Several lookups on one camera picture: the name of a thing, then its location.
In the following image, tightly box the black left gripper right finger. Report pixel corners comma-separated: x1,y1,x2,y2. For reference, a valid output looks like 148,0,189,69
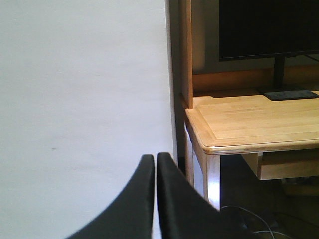
157,152,249,239

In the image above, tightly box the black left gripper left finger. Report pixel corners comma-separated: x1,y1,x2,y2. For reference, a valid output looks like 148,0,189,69
69,154,155,239

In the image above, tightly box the wooden computer desk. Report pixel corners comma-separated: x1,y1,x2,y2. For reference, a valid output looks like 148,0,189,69
178,0,319,209

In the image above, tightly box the black computer monitor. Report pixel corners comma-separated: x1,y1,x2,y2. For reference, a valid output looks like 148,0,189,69
219,0,319,101

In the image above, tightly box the white cable under desk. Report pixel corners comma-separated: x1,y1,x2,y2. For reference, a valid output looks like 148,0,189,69
220,205,292,239

